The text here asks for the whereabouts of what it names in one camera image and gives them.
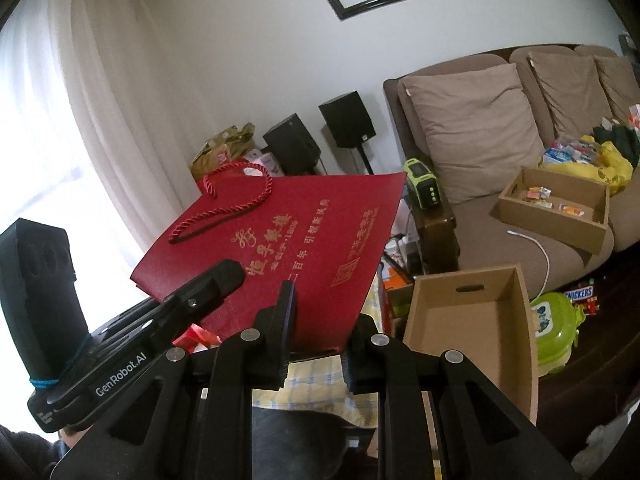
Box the white cable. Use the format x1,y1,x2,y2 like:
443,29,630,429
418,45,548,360
507,230,551,296

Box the yellow plastic bag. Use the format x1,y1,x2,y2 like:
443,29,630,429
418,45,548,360
537,140,633,196

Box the white curtain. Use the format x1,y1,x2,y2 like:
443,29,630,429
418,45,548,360
0,0,201,271

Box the yellow checked tablecloth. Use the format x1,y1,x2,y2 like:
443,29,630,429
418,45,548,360
250,280,383,428

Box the gold paper bag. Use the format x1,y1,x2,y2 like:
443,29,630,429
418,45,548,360
190,124,256,181

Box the shallow cardboard tray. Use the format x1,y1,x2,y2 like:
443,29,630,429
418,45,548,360
496,166,611,256

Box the person's grey trousers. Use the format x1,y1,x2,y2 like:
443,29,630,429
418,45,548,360
250,406,373,480

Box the dark green clothing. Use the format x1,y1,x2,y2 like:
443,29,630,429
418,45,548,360
592,122,640,168

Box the black speaker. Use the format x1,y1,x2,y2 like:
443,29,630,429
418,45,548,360
262,114,322,177
318,91,377,150

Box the red paper gift bag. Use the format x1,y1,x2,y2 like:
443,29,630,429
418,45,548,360
131,162,408,356

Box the brown candy bar packet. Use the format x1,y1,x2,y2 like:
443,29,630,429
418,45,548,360
564,285,601,316

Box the green plastic container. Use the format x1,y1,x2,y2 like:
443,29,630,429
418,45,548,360
530,291,583,376

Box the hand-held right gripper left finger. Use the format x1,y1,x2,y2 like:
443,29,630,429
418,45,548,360
57,282,299,480

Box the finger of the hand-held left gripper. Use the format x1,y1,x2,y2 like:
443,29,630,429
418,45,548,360
164,259,247,347

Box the brown sofa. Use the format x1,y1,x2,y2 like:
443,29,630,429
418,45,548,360
382,44,640,301

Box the large beige cushion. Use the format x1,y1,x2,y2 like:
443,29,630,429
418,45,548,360
398,63,546,206

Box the green portable power station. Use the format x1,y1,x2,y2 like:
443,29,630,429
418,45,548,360
404,158,443,211

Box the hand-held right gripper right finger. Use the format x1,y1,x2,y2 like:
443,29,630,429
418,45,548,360
344,316,581,480

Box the deep cardboard box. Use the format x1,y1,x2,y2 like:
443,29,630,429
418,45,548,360
402,262,540,421

